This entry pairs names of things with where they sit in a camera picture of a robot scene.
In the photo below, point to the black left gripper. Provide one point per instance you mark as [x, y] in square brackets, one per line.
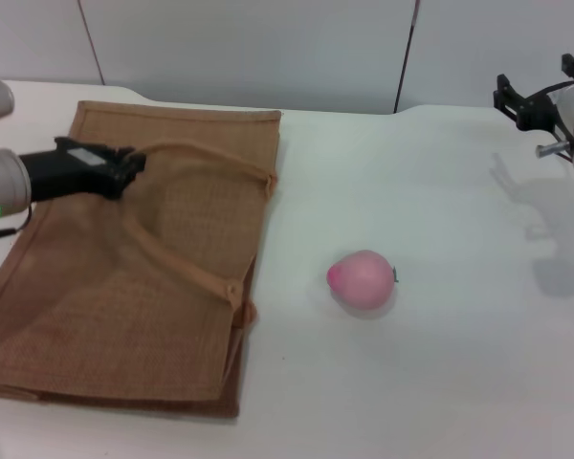
[72, 172]

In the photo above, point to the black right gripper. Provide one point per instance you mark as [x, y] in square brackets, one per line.
[538, 110]

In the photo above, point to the brown woven handbag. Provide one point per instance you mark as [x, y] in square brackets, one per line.
[124, 296]

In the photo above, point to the pink peach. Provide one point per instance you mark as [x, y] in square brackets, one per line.
[361, 279]

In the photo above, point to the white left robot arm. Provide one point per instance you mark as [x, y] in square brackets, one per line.
[2, 184]

